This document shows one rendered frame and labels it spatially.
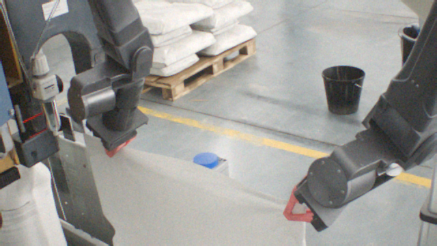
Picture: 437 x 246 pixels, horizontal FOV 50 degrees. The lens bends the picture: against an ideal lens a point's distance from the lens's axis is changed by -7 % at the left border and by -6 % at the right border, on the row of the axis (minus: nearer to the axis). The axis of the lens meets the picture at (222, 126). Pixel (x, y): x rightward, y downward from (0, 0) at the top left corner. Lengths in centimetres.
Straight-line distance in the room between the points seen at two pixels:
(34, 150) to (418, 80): 71
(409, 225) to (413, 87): 190
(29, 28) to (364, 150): 63
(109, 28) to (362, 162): 41
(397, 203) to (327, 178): 199
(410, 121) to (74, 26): 67
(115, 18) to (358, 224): 183
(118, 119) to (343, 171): 45
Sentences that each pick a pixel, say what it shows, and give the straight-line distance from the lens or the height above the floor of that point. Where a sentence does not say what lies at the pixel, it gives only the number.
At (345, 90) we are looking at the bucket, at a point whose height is 19.
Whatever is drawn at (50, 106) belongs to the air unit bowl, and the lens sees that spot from 91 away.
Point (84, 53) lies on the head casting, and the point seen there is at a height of 117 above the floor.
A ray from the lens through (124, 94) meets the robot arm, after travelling 82.
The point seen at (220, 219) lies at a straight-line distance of 82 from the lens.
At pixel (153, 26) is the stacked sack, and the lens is 364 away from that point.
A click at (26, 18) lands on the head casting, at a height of 128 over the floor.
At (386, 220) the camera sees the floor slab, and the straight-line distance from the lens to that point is 241.
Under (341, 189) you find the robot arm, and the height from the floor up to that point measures 115.
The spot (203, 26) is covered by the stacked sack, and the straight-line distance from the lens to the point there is 413.
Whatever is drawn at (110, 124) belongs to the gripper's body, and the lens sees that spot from 87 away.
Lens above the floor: 145
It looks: 26 degrees down
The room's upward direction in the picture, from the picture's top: 6 degrees counter-clockwise
